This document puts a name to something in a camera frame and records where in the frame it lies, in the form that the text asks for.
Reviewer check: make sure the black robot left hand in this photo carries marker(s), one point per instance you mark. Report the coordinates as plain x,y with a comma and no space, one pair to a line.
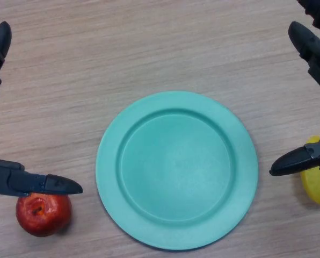
15,181

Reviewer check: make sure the yellow starfruit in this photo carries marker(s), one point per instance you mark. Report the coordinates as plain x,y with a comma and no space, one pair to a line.
315,188

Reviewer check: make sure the red apple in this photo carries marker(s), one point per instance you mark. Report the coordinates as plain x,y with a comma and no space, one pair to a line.
43,216

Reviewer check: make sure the green round plate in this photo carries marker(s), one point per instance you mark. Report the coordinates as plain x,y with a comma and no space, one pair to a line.
176,174

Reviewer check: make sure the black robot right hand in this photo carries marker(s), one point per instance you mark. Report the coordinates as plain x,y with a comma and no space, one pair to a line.
310,51

